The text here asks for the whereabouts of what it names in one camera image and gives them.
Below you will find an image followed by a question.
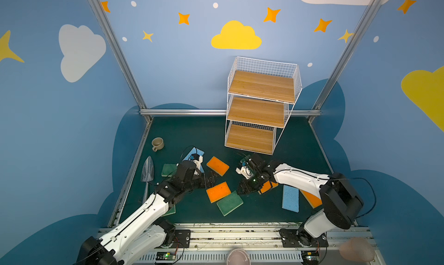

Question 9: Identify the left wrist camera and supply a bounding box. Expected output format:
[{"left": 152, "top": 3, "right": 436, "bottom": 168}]
[{"left": 190, "top": 153, "right": 203, "bottom": 172}]

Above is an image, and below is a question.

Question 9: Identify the green sponge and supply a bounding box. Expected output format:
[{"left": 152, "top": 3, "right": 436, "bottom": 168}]
[
  {"left": 161, "top": 164, "right": 177, "bottom": 177},
  {"left": 217, "top": 191, "right": 244, "bottom": 216},
  {"left": 163, "top": 206, "right": 176, "bottom": 216}
]

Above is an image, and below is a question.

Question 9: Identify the blue sponge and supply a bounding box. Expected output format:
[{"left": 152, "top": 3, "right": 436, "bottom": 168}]
[
  {"left": 282, "top": 185, "right": 299, "bottom": 212},
  {"left": 183, "top": 147, "right": 205, "bottom": 172}
]

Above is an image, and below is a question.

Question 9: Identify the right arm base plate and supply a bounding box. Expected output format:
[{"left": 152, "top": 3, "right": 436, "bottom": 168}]
[{"left": 279, "top": 228, "right": 328, "bottom": 248}]

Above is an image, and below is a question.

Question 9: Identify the left green circuit board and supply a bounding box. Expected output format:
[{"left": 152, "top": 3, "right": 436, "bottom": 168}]
[{"left": 156, "top": 252, "right": 176, "bottom": 262}]

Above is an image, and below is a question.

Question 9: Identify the green circuit board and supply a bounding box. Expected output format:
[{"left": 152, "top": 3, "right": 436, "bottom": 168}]
[
  {"left": 301, "top": 251, "right": 320, "bottom": 265},
  {"left": 156, "top": 252, "right": 176, "bottom": 262}
]

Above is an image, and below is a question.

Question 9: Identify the grey metal garden trowel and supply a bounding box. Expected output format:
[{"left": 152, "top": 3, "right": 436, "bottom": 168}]
[{"left": 141, "top": 156, "right": 154, "bottom": 203}]

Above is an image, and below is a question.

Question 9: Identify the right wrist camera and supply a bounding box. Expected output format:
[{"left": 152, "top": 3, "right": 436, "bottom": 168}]
[{"left": 235, "top": 155, "right": 253, "bottom": 179}]

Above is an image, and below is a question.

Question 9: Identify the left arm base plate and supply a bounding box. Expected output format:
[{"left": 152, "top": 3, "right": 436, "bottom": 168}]
[{"left": 160, "top": 229, "right": 191, "bottom": 248}]

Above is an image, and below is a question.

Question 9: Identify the blue sponge right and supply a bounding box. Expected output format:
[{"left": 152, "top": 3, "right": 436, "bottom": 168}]
[{"left": 282, "top": 185, "right": 299, "bottom": 212}]

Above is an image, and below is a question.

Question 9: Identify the white wire wooden shelf rack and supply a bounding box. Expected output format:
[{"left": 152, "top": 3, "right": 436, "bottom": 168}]
[{"left": 224, "top": 56, "right": 302, "bottom": 155}]

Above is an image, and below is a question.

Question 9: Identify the orange sponge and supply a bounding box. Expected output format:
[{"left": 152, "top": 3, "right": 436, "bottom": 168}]
[
  {"left": 259, "top": 181, "right": 279, "bottom": 194},
  {"left": 300, "top": 190, "right": 322, "bottom": 208},
  {"left": 207, "top": 182, "right": 231, "bottom": 203},
  {"left": 207, "top": 156, "right": 230, "bottom": 177}
]

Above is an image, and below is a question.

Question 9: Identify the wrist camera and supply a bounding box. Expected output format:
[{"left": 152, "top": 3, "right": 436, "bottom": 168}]
[
  {"left": 235, "top": 155, "right": 253, "bottom": 179},
  {"left": 190, "top": 153, "right": 203, "bottom": 172}
]

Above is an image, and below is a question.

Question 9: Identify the beige ceramic mug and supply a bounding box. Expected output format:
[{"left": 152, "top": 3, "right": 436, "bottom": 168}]
[{"left": 151, "top": 137, "right": 165, "bottom": 152}]

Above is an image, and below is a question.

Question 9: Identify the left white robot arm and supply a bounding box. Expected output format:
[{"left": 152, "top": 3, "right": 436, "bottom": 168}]
[{"left": 76, "top": 160, "right": 217, "bottom": 265}]

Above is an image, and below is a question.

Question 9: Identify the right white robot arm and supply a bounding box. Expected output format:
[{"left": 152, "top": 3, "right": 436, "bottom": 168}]
[{"left": 235, "top": 153, "right": 364, "bottom": 247}]

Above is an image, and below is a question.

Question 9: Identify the aluminium front rail frame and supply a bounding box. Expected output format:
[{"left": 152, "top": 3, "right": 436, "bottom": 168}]
[{"left": 139, "top": 222, "right": 385, "bottom": 265}]

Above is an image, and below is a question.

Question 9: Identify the right green circuit board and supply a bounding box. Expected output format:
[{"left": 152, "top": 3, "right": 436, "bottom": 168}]
[{"left": 301, "top": 251, "right": 320, "bottom": 265}]

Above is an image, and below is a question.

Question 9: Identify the blue sponge left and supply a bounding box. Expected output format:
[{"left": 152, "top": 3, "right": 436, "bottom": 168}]
[{"left": 183, "top": 147, "right": 205, "bottom": 172}]

